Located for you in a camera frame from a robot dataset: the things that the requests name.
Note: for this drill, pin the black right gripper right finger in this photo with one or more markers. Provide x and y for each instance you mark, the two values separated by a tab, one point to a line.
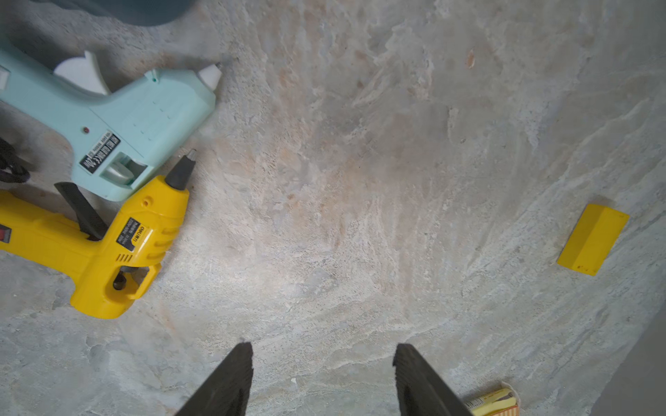
420	390

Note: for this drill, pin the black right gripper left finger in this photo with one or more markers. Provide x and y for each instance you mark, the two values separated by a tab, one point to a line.
226	391

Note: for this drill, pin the yellow glue gun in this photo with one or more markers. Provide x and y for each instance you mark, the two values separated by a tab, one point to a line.
111	265

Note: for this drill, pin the mint green glue gun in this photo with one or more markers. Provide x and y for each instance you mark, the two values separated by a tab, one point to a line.
118	139

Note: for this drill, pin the yellow red small box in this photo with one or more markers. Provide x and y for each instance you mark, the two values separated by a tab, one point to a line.
500	402

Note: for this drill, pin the teal plastic storage box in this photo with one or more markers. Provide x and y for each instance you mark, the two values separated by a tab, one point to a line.
142	13

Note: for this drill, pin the yellow plastic scraper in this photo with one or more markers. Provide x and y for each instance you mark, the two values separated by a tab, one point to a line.
592	239

